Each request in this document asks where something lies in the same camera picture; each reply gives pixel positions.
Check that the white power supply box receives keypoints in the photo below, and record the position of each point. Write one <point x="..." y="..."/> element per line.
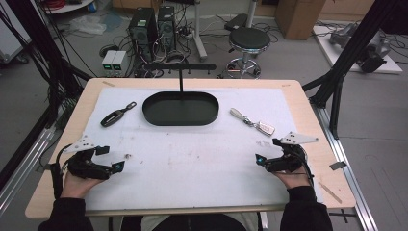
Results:
<point x="108" y="62"/>
<point x="119" y="62"/>

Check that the white floor board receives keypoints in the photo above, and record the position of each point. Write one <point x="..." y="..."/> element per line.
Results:
<point x="327" y="51"/>

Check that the black car key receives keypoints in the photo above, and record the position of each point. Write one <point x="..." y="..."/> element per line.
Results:
<point x="114" y="116"/>

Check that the small grey metal plate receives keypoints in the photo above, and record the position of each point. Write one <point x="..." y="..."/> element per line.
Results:
<point x="338" y="165"/>

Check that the black round stool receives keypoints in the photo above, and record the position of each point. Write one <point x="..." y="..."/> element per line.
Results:
<point x="249" y="40"/>

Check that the aluminium rail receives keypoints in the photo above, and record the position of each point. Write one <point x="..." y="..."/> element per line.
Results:
<point x="352" y="189"/>
<point x="22" y="166"/>

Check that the black metal frame post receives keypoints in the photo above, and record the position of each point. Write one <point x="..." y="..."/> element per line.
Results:
<point x="349" y="51"/>
<point x="38" y="41"/>

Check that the person's torso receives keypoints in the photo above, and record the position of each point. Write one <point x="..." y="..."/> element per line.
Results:
<point x="192" y="224"/>

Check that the white table mat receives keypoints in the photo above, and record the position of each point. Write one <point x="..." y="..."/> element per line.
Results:
<point x="192" y="166"/>

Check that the flat black case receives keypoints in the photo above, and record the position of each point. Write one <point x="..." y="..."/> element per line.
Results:
<point x="236" y="21"/>

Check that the large black computer tower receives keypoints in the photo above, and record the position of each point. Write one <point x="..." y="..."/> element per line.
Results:
<point x="142" y="32"/>

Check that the slim black computer tower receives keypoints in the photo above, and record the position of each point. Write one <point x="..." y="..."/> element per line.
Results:
<point x="166" y="27"/>

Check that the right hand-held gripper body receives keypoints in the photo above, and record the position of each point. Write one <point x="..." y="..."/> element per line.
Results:
<point x="288" y="163"/>

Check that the clear plastic bag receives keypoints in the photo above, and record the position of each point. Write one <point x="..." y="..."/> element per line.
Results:
<point x="88" y="25"/>

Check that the black device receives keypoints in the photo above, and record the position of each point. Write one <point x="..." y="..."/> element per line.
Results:
<point x="372" y="57"/>

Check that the round white table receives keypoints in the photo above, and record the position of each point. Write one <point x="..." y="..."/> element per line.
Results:
<point x="69" y="7"/>

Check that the brown cardboard box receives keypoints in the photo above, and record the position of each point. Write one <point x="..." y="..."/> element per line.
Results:
<point x="298" y="17"/>

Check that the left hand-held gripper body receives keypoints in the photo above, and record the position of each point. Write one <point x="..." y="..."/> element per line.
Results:
<point x="84" y="167"/>

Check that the grey device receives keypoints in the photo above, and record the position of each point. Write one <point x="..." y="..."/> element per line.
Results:
<point x="341" y="35"/>

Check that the white stand leg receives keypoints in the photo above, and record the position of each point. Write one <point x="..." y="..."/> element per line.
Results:
<point x="199" y="32"/>

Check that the person's left hand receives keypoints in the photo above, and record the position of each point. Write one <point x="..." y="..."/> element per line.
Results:
<point x="77" y="187"/>

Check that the person's right hand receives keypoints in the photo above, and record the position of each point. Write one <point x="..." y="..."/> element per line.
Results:
<point x="293" y="180"/>

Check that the black key rack with tray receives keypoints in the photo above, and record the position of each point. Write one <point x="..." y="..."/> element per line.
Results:
<point x="181" y="109"/>

